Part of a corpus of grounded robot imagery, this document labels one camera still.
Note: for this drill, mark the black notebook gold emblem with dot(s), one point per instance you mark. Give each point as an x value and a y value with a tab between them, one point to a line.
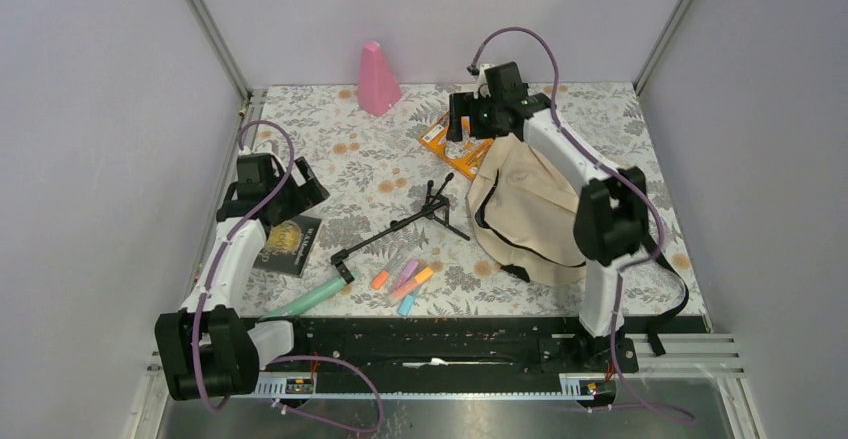
289	246

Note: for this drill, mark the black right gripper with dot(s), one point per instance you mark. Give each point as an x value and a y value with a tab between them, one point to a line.
466	104

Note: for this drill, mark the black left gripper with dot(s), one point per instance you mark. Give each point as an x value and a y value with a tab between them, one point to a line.
309	192

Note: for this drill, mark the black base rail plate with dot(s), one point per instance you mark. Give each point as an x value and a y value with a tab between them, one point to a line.
363	357

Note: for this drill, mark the pink cone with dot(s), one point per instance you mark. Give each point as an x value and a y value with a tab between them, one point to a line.
378	88

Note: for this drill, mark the orange activity book box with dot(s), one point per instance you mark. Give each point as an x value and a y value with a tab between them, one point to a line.
465	156

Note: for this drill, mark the black folding tripod stand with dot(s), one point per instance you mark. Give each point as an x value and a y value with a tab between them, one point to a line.
436	207

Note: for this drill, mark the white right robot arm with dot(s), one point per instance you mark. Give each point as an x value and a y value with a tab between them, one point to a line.
612	216

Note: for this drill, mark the cream canvas backpack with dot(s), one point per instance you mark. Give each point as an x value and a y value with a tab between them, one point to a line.
523	211

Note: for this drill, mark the orange yellow highlighter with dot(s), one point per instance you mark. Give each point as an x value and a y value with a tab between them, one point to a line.
410	285

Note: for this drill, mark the light blue highlighter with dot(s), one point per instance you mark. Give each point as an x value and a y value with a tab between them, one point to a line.
406	305

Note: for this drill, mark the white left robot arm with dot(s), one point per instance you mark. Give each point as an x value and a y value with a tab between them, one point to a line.
212	310

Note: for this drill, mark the floral patterned table mat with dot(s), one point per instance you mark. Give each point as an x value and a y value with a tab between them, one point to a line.
376	170

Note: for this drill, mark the pink highlighter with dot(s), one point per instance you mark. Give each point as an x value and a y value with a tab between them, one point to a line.
406	273

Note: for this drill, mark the mint green tube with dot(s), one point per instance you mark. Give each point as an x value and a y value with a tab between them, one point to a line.
306	301

